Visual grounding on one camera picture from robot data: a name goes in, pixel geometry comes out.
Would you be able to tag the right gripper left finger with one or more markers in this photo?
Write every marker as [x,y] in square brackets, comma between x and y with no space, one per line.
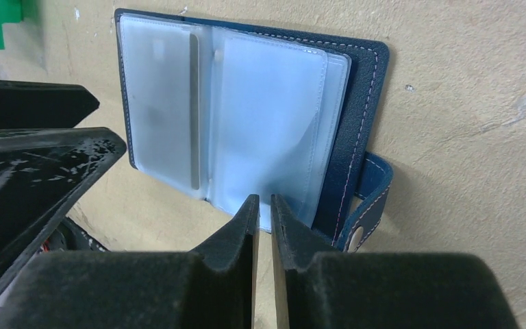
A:
[210,286]

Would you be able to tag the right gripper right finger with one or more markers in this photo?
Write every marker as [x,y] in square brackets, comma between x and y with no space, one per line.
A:
[317,286]

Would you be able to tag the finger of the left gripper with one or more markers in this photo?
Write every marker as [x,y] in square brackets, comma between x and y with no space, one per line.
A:
[32,105]
[42,175]

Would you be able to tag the blue leather card holder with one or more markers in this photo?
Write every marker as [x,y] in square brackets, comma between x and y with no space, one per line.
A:
[221,110]

